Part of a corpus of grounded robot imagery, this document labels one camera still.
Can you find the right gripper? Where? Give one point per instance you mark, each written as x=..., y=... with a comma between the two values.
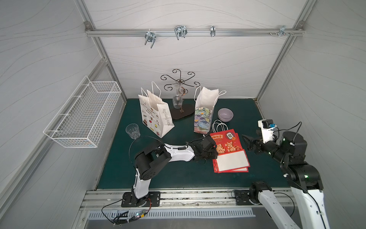
x=258, y=143

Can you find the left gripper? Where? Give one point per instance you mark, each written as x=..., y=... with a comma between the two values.
x=206, y=151

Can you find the red RICH paper bag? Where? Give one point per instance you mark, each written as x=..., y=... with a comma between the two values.
x=216, y=170

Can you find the floral print paper bag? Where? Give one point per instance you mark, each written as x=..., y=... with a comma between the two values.
x=205, y=101

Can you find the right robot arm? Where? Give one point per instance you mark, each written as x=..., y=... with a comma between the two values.
x=303, y=178

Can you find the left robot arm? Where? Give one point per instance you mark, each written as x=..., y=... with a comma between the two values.
x=150, y=162

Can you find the white printed paper bag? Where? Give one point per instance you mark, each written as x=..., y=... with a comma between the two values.
x=155, y=112

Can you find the pink ceramic bowl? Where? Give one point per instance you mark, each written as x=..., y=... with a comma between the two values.
x=225, y=115

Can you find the black metal cup tree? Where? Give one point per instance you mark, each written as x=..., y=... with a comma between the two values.
x=180, y=109

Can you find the clear wine glass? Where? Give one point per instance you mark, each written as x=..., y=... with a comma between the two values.
x=177, y=98

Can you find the clear glass tumbler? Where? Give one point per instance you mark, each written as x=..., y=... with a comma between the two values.
x=133, y=131

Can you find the green felt table mat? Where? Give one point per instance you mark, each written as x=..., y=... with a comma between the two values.
x=118, y=172

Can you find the metal hook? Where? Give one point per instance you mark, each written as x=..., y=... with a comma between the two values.
x=180, y=31
x=212, y=31
x=150, y=37
x=282, y=32

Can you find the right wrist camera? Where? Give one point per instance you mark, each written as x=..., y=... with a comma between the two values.
x=267, y=127

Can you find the slotted cable duct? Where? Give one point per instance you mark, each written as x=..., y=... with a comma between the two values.
x=219, y=213

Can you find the aluminium top rail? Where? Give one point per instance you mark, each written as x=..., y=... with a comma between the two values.
x=190, y=32

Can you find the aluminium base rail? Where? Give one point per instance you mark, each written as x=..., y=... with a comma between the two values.
x=169, y=199

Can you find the white wire wall basket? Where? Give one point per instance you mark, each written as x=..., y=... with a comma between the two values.
x=82, y=120

